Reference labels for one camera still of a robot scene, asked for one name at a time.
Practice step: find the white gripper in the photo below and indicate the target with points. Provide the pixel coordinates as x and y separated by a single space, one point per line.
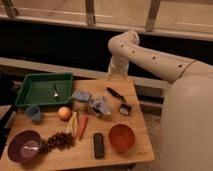
118 67

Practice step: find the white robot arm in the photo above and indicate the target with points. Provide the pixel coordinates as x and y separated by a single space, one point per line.
186 130

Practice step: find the blue plastic cup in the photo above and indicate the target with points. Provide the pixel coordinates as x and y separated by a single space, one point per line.
34 113

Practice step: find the blue lidded plastic container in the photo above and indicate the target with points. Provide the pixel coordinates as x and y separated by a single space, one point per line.
80 99

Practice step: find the orange carrot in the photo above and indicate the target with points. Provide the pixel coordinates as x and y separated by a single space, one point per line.
83 119

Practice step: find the red bowl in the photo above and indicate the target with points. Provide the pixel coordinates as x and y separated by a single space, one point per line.
121 137

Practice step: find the green plastic tray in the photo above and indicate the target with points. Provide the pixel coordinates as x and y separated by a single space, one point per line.
37 89

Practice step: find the orange apple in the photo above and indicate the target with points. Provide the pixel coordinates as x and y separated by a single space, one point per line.
64 113

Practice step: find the black rectangular remote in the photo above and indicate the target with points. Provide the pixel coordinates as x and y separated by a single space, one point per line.
98 145

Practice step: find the dark grape bunch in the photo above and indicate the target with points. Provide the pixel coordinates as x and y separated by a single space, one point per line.
59 141

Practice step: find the purple bowl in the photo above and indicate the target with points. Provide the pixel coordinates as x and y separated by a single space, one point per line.
24 146

